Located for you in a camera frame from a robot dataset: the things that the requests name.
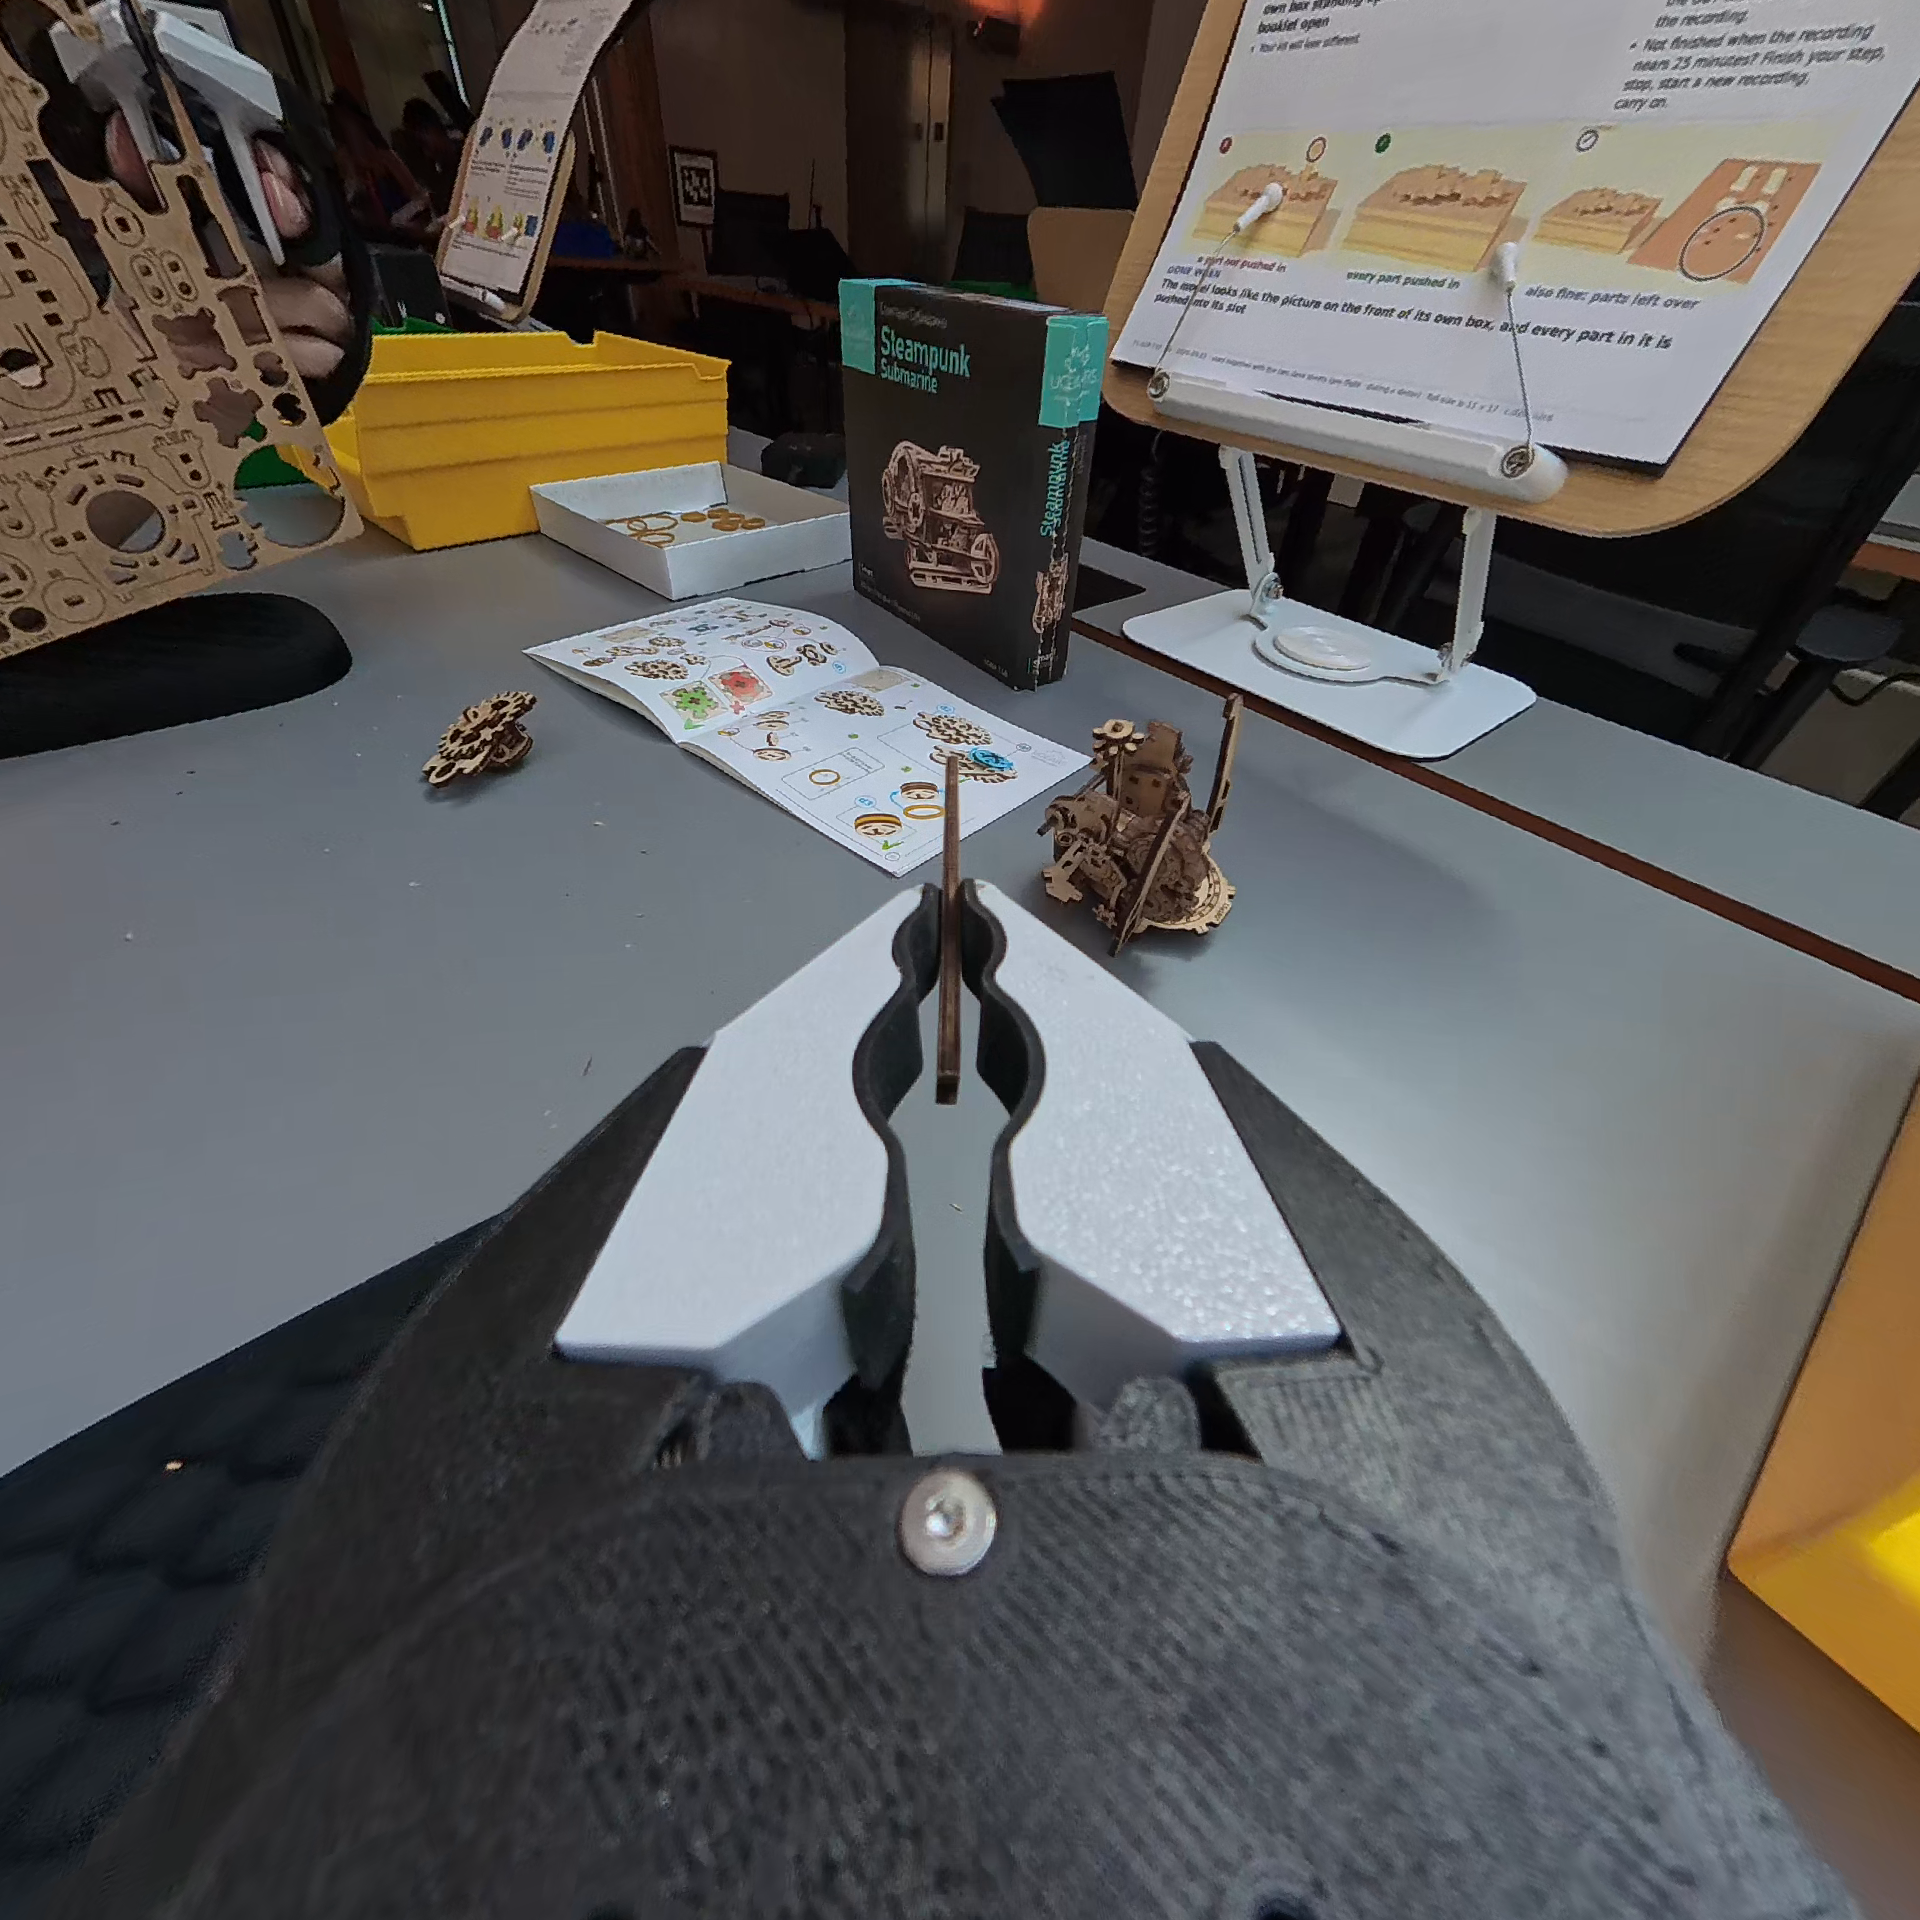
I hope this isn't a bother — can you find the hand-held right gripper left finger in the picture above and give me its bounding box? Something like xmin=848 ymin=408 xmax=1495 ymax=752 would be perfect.
xmin=555 ymin=886 xmax=920 ymax=1460

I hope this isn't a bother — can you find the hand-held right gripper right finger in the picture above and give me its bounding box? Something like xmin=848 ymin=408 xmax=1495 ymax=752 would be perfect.
xmin=972 ymin=880 xmax=1341 ymax=1455

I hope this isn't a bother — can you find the small wooden part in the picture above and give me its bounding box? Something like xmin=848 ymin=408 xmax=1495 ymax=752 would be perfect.
xmin=936 ymin=754 xmax=963 ymax=1106

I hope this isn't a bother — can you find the laser-cut wooden parts sheet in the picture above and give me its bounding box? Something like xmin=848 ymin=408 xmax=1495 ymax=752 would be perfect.
xmin=0 ymin=0 xmax=366 ymax=662

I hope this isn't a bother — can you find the yellow plastic bin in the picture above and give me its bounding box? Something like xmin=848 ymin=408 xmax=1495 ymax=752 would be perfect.
xmin=322 ymin=330 xmax=733 ymax=549
xmin=1725 ymin=1110 xmax=1920 ymax=1698

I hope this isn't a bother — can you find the illustrated instruction booklet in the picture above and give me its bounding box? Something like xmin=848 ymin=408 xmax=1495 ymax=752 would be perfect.
xmin=526 ymin=595 xmax=1093 ymax=879

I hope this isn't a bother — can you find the partly built wooden model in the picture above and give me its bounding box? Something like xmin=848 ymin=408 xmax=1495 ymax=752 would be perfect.
xmin=1040 ymin=693 xmax=1244 ymax=957

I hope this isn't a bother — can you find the black model kit box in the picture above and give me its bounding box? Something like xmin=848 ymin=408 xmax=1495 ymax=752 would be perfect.
xmin=837 ymin=278 xmax=1111 ymax=691

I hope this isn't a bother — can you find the person's left hand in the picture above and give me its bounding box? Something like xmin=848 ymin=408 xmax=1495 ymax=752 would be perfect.
xmin=245 ymin=135 xmax=359 ymax=380

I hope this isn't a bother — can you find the curled printed instruction sheet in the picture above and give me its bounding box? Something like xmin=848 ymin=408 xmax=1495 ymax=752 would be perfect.
xmin=449 ymin=0 xmax=639 ymax=302

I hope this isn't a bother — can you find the small wooden document stand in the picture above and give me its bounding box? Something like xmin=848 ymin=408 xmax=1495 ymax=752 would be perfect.
xmin=433 ymin=120 xmax=580 ymax=324

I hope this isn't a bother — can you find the wooden gear assembly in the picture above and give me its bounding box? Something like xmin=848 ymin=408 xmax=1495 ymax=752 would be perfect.
xmin=422 ymin=691 xmax=537 ymax=791

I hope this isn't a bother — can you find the wooden document stand white base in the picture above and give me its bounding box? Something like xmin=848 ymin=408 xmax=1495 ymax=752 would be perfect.
xmin=1098 ymin=0 xmax=1920 ymax=761

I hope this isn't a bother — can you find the black textured pad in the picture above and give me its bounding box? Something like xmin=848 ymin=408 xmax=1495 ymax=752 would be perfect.
xmin=0 ymin=592 xmax=354 ymax=761
xmin=0 ymin=1208 xmax=505 ymax=1920

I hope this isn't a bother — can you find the white cardboard tray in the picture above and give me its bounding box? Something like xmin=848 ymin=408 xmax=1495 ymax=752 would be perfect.
xmin=531 ymin=462 xmax=853 ymax=604

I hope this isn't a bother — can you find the brown cardboard box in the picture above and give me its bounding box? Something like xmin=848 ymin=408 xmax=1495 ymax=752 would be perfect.
xmin=1027 ymin=204 xmax=1137 ymax=313

